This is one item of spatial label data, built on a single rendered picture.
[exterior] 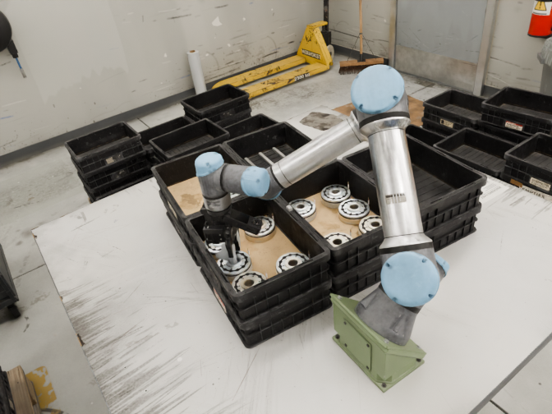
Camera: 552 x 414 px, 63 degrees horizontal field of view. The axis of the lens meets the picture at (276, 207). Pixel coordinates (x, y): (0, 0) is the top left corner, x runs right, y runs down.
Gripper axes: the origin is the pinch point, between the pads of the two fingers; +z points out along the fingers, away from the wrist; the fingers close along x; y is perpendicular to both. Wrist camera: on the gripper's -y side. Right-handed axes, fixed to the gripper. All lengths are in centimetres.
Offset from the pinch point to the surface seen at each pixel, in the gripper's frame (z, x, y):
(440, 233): 8, -21, -63
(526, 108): 35, -168, -133
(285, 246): 2.2, -7.9, -13.5
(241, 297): -7.2, 22.3, -7.1
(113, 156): 32, -119, 109
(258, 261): 2.2, -0.6, -6.1
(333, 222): 2.2, -20.0, -28.0
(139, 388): 15.2, 36.3, 22.1
